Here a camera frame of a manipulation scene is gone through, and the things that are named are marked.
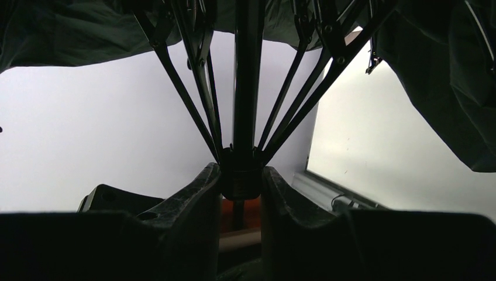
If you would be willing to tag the aluminium table edge rail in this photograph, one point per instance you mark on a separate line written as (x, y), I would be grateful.
(331, 196)

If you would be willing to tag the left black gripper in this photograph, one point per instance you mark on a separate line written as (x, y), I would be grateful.
(107, 198)

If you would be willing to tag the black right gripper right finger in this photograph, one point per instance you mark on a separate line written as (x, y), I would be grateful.
(302, 241)

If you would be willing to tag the pink folding umbrella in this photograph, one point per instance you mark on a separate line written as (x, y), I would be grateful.
(249, 72)

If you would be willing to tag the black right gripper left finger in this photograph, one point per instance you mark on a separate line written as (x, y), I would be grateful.
(178, 239)

